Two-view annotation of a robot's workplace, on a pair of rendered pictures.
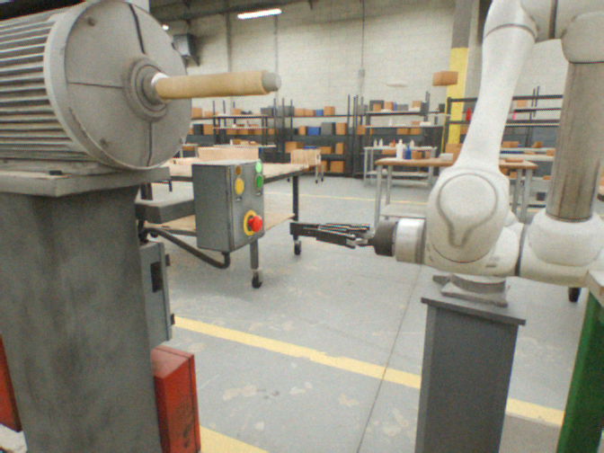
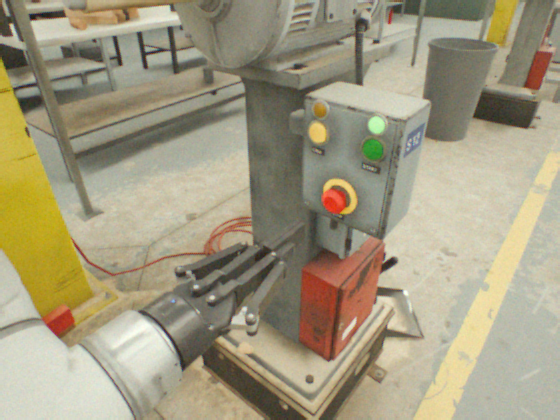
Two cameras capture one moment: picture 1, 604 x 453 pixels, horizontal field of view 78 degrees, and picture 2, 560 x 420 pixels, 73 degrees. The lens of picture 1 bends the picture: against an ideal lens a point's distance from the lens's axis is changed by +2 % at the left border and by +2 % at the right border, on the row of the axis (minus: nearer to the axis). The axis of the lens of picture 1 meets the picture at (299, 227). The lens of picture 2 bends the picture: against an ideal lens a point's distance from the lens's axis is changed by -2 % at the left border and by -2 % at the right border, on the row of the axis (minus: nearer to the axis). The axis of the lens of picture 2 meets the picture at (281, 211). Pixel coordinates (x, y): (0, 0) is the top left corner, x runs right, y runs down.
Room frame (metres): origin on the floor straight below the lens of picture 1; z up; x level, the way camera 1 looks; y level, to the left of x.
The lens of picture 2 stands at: (0.91, -0.40, 1.30)
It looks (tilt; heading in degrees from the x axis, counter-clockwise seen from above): 34 degrees down; 105
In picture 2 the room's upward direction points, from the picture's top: straight up
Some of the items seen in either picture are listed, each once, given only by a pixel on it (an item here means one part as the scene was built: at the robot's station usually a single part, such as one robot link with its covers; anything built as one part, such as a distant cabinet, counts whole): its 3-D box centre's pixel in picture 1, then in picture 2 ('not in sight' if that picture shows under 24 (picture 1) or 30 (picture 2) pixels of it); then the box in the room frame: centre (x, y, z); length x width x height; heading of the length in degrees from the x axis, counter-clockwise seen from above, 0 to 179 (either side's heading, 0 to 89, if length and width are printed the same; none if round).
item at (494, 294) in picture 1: (470, 280); not in sight; (1.10, -0.54, 0.73); 0.22 x 0.18 x 0.06; 59
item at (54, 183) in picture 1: (54, 173); (304, 53); (0.72, 0.48, 1.11); 0.36 x 0.24 x 0.04; 66
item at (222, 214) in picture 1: (202, 214); (363, 156); (0.89, 0.24, 0.99); 0.24 x 0.21 x 0.26; 66
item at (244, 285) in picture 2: (344, 232); (245, 284); (0.78, -0.10, 0.97); 0.11 x 0.01 x 0.04; 65
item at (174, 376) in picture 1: (149, 393); (343, 286); (0.87, 0.41, 0.49); 0.25 x 0.12 x 0.37; 66
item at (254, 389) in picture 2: not in sight; (295, 338); (0.72, 0.48, 0.12); 0.61 x 0.51 x 0.25; 156
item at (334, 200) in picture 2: (253, 223); (337, 198); (0.86, 0.11, 0.97); 0.04 x 0.04 x 0.04; 66
